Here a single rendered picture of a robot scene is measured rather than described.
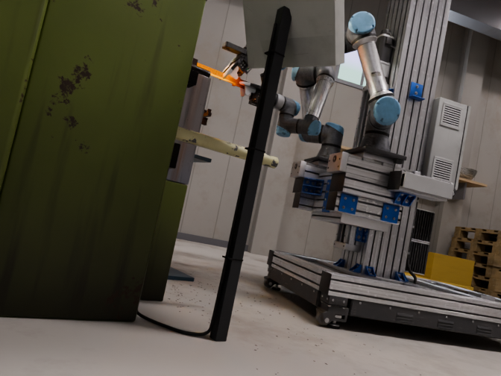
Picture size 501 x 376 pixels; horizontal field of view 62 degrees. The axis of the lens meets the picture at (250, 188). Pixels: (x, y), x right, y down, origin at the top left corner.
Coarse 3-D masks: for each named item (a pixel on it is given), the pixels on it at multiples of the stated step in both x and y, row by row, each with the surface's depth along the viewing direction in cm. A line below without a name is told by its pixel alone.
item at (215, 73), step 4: (200, 64) 183; (204, 68) 184; (208, 68) 185; (212, 72) 187; (216, 72) 188; (220, 72) 189; (216, 76) 190; (220, 76) 189; (228, 76) 191; (224, 80) 193; (228, 80) 192; (232, 80) 192; (236, 80) 193; (240, 80) 195; (232, 84) 196; (236, 84) 194; (240, 84) 195; (244, 88) 198
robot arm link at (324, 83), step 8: (320, 72) 219; (328, 72) 217; (320, 80) 217; (328, 80) 216; (320, 88) 213; (328, 88) 215; (312, 96) 213; (320, 96) 211; (312, 104) 208; (320, 104) 209; (312, 112) 206; (320, 112) 208; (304, 120) 204; (312, 120) 203; (296, 128) 205; (304, 128) 203; (312, 128) 201; (320, 128) 205
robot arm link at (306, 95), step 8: (296, 72) 225; (304, 72) 224; (312, 72) 222; (296, 80) 230; (304, 80) 226; (312, 80) 225; (304, 88) 230; (312, 88) 233; (304, 96) 236; (304, 104) 240; (304, 112) 243; (304, 136) 254; (312, 136) 251
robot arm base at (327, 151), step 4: (324, 144) 248; (328, 144) 246; (332, 144) 245; (324, 148) 247; (328, 148) 245; (332, 148) 245; (336, 148) 246; (340, 148) 248; (320, 152) 248; (324, 152) 246; (328, 152) 244; (332, 152) 244; (336, 152) 245; (324, 156) 244; (328, 156) 243
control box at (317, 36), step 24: (264, 0) 140; (288, 0) 135; (312, 0) 131; (336, 0) 128; (264, 24) 143; (312, 24) 133; (336, 24) 130; (264, 48) 146; (288, 48) 141; (312, 48) 136; (336, 48) 133
